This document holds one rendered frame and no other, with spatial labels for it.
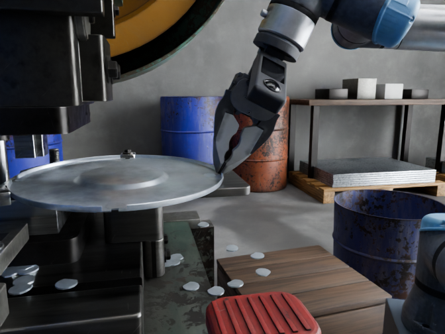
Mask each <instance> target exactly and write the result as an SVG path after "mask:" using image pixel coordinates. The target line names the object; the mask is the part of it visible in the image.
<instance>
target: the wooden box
mask: <svg viewBox="0 0 445 334"><path fill-rule="evenodd" d="M262 253H263V254H264V257H263V258H262V259H253V258H251V257H250V255H251V254H247V255H242V256H234V257H228V258H219V259H217V286H220V287H221V288H223V289H224V294H223V295H221V296H217V299H218V298H223V297H229V296H240V295H246V294H257V293H264V292H287V293H290V294H292V295H294V296H295V297H297V298H298V299H299V300H300V301H301V302H302V303H303V305H304V306H305V307H306V308H307V310H308V311H309V313H310V314H311V315H312V316H313V318H314V319H315V321H316V322H317V323H318V325H319V327H320V329H321V334H383V322H384V314H385V300H386V298H392V296H391V295H390V294H388V293H387V292H386V291H384V290H383V289H381V288H380V287H379V286H377V285H375V284H374V283H373V282H371V281H369V280H368V279H367V278H366V277H364V276H362V275H361V274H360V273H359V272H357V271H355V270H354V269H353V268H351V267H349V266H348V265H347V264H345V263H344V262H342V261H341V260H340V259H338V258H337V257H335V256H334V255H333V254H331V253H329V252H328V251H327V250H325V249H324V248H322V247H321V246H320V245H315V246H309V247H300V248H295V249H285V250H277V251H271V252H262ZM259 268H266V269H268V270H270V271H271V273H270V274H269V275H267V276H259V275H257V274H256V270H257V269H259ZM232 280H241V281H243V283H244V284H243V286H241V287H239V288H231V287H229V286H228V285H227V283H228V282H230V281H232Z"/></svg>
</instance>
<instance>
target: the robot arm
mask: <svg viewBox="0 0 445 334"><path fill-rule="evenodd" d="M260 15H261V16H262V17H264V19H263V20H262V21H261V23H260V25H259V27H258V33H257V34H256V37H255V39H254V41H253V43H254V44H255V45H256V46H257V47H258V48H259V49H258V52H257V53H258V54H257V56H256V58H255V60H254V61H253V64H252V67H251V69H250V71H249V73H248V74H246V73H242V72H239V73H237V74H235V76H234V79H233V81H232V83H231V85H230V87H229V89H226V90H225V93H224V96H223V97H222V99H221V100H220V101H219V103H218V105H217V108H216V110H215V125H214V137H213V163H214V167H215V171H216V173H218V174H220V175H221V173H223V174H225V173H227V172H229V171H231V170H233V169H234V168H236V167H237V166H238V165H239V164H241V163H242V162H243V161H245V160H246V159H247V157H249V156H250V155H251V154H253V153H254V152H255V151H256V150H258V149H259V148H260V147H261V146H262V145H263V144H264V143H265V142H266V141H267V140H268V139H269V138H270V137H271V135H272V133H273V130H274V129H275V124H276V122H277V120H278V118H279V117H280V114H278V113H279V112H280V110H281V108H282V107H283V106H284V105H285V103H286V89H287V64H286V63H285V62H283V60H285V61H287V62H293V63H296V61H297V59H298V57H299V55H300V52H302V51H304V49H305V47H306V45H307V43H308V41H309V39H310V37H311V34H312V32H313V30H314V28H315V25H316V23H317V21H318V19H319V17H321V18H323V19H324V20H326V21H328V22H330V23H332V25H331V28H330V29H331V36H332V39H333V41H334V42H335V43H336V44H337V45H338V46H339V47H341V48H343V49H347V50H356V49H359V48H380V49H394V50H418V51H430V52H445V5H433V4H421V3H420V0H271V1H270V4H269V6H268V9H267V10H265V9H262V11H261V13H260ZM234 111H235V112H234ZM234 114H235V115H239V114H243V115H245V116H247V117H249V118H250V119H251V120H252V122H253V124H252V126H248V127H244V128H243V129H242V131H241V133H240V140H239V143H238V144H237V146H236V147H235V148H233V149H232V154H231V156H230V158H229V159H228V160H226V161H224V155H225V153H226V152H227V150H228V149H229V141H230V139H231V137H232V136H233V135H234V134H236V132H237V130H238V128H239V124H238V122H237V120H236V119H235V118H234ZM419 232H420V235H419V246H418V253H417V265H416V271H415V283H414V285H413V287H412V288H411V291H410V292H409V294H408V296H407V298H406V300H405V301H404V303H403V307H402V312H401V320H402V322H403V324H404V326H405V327H406V328H407V329H408V330H409V331H410V332H411V333H412V334H445V213H431V214H428V215H425V216H424V217H423V218H422V221H421V225H420V229H419Z"/></svg>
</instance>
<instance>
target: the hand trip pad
mask: <svg viewBox="0 0 445 334"><path fill-rule="evenodd" d="M205 318H206V326H207V331H208V334H321V329H320V327H319V325H318V323H317V322H316V321H315V319H314V318H313V316H312V315H311V314H310V313H309V311H308V310H307V308H306V307H305V306H304V305H303V303H302V302H301V301H300V300H299V299H298V298H297V297H295V296H294V295H292V294H290V293H287V292H264V293H257V294H246V295H240V296H229V297H223V298H218V299H216V300H214V301H212V302H211V303H210V304H209V305H208V306H207V308H206V314H205Z"/></svg>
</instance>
